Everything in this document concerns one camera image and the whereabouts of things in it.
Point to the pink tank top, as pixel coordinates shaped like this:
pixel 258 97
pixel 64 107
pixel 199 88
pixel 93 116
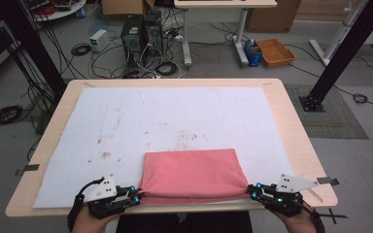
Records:
pixel 192 174

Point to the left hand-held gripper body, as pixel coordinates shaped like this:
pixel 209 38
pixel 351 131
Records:
pixel 105 192

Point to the black floor tape cross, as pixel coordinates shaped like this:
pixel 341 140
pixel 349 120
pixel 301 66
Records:
pixel 332 216

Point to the person's right hand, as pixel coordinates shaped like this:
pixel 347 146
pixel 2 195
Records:
pixel 299 225

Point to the white metal stand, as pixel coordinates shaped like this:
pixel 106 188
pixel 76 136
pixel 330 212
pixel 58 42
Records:
pixel 336 35

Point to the round white table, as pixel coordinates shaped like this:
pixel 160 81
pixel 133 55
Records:
pixel 58 9

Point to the black metal frame post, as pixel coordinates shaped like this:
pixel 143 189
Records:
pixel 35 45
pixel 346 51

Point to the thin wooden stick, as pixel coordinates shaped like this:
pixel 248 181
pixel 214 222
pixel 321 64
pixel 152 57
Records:
pixel 315 195

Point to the white foam mat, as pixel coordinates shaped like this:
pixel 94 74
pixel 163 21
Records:
pixel 175 113

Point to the orange tray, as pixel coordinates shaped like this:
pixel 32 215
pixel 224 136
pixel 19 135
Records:
pixel 276 51

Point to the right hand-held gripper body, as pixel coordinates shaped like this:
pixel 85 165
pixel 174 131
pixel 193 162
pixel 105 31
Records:
pixel 291 184

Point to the person's dark trousers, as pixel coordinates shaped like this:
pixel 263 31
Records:
pixel 181 225

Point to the black computer tower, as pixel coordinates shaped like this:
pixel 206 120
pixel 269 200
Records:
pixel 132 42
pixel 153 32

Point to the light wooden table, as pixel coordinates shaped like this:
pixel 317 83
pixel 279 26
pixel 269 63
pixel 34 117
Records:
pixel 291 110

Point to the white desk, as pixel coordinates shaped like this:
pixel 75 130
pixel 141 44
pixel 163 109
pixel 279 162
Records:
pixel 223 3

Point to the white power supply box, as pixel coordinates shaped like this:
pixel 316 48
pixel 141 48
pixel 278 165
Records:
pixel 99 40

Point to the large brown cardboard box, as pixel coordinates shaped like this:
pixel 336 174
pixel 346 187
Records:
pixel 272 16

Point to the grey floor mat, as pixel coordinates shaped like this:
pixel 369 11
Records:
pixel 333 119

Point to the grey tape strip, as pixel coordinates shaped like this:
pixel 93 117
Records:
pixel 29 168
pixel 328 181

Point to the person's left hand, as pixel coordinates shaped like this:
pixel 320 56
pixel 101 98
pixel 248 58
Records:
pixel 87 223

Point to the blue box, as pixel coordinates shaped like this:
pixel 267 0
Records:
pixel 252 55

